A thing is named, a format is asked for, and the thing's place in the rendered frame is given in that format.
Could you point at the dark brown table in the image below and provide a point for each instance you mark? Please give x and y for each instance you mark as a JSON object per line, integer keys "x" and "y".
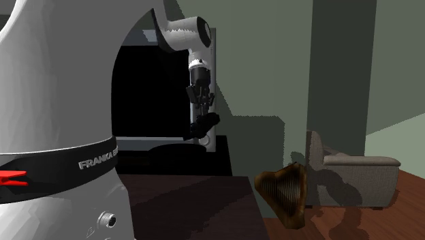
{"x": 199, "y": 206}

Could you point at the grey sofa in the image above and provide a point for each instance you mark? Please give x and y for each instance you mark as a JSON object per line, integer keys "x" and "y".
{"x": 358, "y": 179}

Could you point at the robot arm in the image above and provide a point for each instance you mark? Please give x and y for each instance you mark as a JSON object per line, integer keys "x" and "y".
{"x": 49, "y": 83}

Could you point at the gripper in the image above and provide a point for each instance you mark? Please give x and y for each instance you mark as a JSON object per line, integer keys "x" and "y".
{"x": 200, "y": 77}

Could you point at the black angular object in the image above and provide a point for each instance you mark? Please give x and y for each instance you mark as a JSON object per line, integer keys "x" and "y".
{"x": 205, "y": 123}

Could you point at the brown harp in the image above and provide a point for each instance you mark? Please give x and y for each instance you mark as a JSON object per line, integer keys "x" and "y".
{"x": 285, "y": 196}

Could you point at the grey framed television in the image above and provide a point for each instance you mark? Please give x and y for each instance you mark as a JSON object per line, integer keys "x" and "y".
{"x": 149, "y": 93}

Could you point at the black television stand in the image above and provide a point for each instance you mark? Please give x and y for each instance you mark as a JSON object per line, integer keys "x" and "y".
{"x": 219, "y": 163}

